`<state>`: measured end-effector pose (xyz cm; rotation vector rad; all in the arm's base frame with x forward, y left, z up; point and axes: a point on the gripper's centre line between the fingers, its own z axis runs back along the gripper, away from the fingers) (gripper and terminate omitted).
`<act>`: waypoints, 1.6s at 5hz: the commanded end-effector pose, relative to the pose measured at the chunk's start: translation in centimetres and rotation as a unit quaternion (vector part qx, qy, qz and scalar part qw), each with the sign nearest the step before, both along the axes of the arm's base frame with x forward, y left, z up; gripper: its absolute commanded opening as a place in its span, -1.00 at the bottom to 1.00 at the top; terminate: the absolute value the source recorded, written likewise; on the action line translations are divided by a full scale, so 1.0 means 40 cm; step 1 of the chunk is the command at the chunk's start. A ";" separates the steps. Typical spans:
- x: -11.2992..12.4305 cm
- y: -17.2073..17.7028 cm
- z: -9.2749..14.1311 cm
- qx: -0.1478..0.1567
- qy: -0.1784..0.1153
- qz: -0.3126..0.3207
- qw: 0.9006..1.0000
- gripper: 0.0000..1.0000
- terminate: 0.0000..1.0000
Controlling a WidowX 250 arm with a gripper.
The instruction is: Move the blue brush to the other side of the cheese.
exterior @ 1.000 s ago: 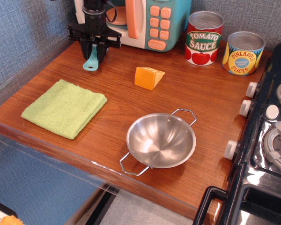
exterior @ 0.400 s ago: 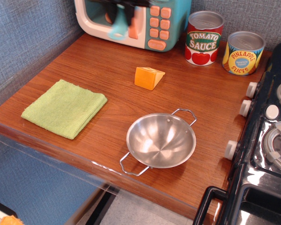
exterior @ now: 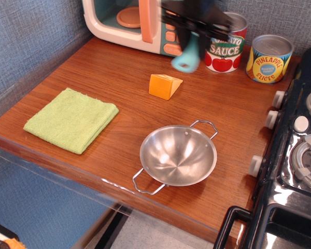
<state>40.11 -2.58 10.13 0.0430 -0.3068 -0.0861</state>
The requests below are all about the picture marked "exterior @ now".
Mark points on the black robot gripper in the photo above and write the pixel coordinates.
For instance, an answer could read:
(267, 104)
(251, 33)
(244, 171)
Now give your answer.
(202, 18)

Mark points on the teal dish brush white bristles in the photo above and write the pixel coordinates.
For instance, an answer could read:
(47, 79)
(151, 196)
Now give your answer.
(189, 60)

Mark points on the orange toy cheese wedge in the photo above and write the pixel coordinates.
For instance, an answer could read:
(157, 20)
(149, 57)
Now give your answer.
(163, 86)

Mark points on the tomato sauce toy can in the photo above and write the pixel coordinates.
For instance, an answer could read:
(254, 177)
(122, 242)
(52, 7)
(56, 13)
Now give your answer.
(225, 56)

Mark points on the teal toy microwave oven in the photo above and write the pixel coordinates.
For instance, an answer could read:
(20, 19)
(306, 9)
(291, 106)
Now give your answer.
(134, 24)

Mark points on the pineapple slices toy can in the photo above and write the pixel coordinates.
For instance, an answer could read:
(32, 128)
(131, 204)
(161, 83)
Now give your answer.
(269, 58)

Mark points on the white stove knob upper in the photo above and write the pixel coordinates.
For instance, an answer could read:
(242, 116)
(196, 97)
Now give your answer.
(278, 99)

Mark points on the white stove knob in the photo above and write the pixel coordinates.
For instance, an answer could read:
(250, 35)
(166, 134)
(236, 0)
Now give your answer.
(278, 99)
(271, 119)
(255, 165)

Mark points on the white stove knob middle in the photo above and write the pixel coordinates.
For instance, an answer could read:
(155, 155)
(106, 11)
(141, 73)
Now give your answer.
(271, 119)

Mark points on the white stove knob lower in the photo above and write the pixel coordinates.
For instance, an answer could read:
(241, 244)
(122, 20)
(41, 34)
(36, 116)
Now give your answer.
(255, 165)

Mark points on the green folded cloth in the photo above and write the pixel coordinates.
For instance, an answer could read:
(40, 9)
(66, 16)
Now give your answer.
(71, 121)

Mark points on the black toy stove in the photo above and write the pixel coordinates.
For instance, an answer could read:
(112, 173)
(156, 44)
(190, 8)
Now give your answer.
(281, 213)

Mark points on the orange object bottom left corner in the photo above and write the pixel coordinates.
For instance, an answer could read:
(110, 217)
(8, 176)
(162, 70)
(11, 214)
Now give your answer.
(11, 244)

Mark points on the steel bowl with wire handles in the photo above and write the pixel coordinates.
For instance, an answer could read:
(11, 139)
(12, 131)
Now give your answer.
(178, 155)

